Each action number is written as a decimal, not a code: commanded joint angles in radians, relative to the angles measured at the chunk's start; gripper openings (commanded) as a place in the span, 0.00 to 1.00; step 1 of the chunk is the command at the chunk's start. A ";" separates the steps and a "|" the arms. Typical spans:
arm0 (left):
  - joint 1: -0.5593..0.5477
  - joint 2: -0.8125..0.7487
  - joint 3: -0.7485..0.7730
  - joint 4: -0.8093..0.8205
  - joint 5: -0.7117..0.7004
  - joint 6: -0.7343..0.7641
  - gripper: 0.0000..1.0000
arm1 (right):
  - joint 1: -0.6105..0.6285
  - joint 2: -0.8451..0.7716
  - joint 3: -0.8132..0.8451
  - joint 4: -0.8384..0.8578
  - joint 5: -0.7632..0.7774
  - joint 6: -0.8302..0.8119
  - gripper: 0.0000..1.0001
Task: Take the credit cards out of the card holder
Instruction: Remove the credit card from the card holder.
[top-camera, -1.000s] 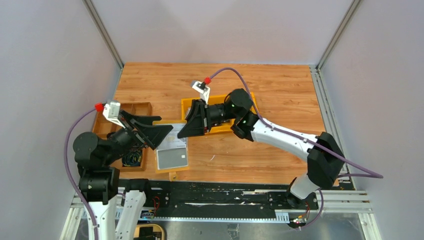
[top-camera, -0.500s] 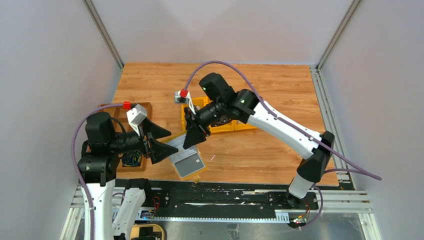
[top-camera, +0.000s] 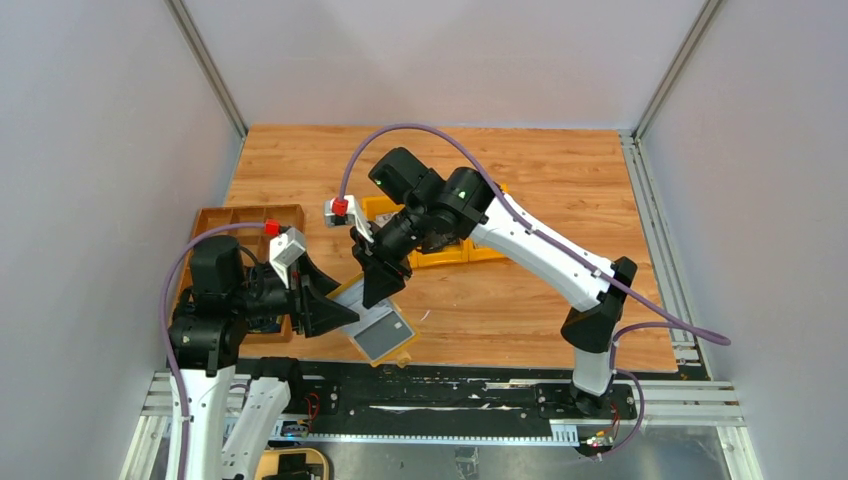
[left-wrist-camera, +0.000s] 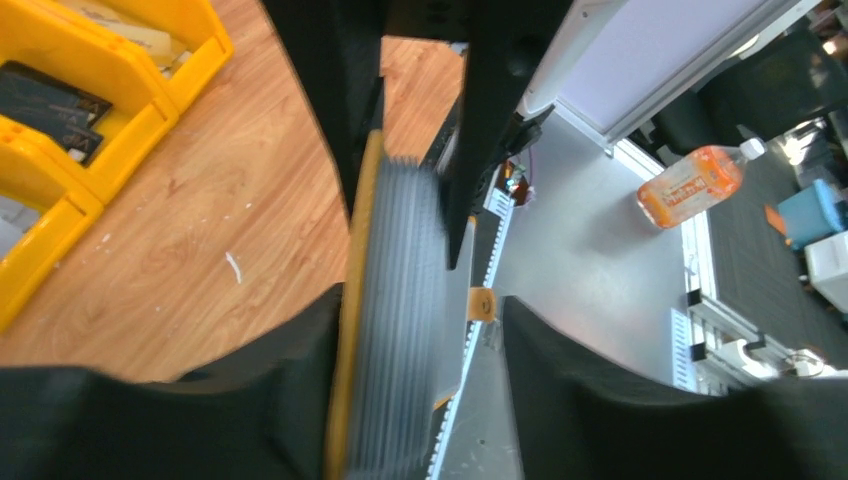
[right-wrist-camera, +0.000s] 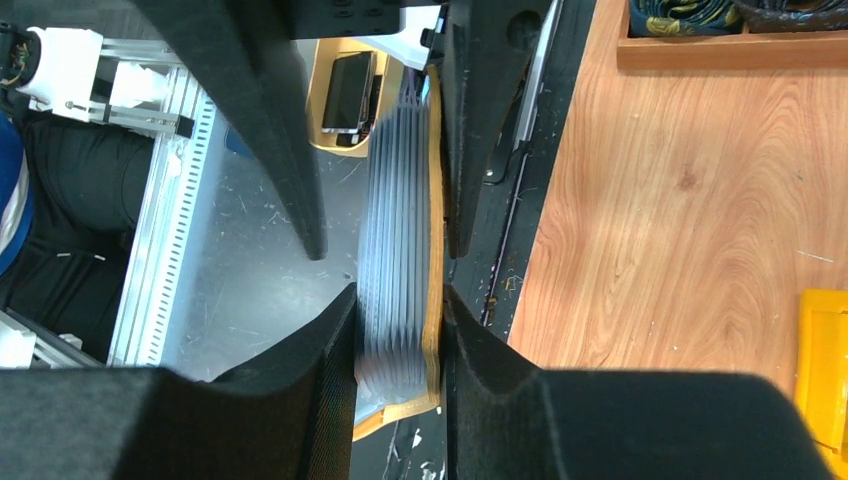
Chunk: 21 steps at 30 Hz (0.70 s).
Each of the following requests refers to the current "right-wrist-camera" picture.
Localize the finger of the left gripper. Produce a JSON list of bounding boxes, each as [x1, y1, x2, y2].
[[134, 1, 327, 260], [442, 0, 551, 258]]

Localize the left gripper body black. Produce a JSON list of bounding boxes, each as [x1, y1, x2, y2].
[[278, 0, 403, 39]]

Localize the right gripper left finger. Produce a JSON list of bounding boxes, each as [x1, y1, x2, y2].
[[1, 286, 357, 479]]

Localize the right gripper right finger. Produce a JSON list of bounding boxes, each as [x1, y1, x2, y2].
[[442, 287, 831, 479]]

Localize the yellow leather card holder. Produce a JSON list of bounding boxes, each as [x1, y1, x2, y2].
[[353, 66, 445, 440]]

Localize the yellow tray with phone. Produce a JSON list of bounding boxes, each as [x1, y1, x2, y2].
[[306, 38, 404, 158]]

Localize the black smartphone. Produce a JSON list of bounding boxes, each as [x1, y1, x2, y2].
[[321, 51, 376, 134]]

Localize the yellow plastic bin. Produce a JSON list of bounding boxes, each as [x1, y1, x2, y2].
[[794, 289, 847, 479]]

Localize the wooden compartment tray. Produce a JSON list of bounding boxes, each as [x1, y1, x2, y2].
[[616, 2, 847, 73]]

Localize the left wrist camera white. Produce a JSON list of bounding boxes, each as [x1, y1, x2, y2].
[[356, 5, 442, 71]]

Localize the aluminium frame rails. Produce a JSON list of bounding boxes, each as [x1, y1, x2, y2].
[[1, 27, 221, 366]]

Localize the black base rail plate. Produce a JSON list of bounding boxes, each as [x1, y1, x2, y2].
[[377, 0, 598, 480]]

